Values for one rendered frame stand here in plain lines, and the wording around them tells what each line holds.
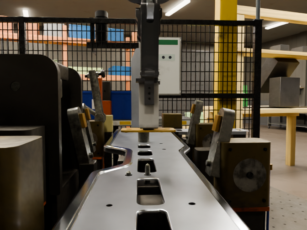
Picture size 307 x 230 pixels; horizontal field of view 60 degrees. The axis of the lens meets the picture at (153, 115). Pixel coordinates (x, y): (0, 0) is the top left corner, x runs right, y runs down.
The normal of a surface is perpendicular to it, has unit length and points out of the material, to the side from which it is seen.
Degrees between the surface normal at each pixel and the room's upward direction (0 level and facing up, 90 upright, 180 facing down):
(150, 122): 89
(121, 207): 0
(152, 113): 89
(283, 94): 90
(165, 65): 90
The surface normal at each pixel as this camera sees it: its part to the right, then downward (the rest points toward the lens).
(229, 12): 0.06, 0.06
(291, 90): 0.30, 0.05
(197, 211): 0.00, -1.00
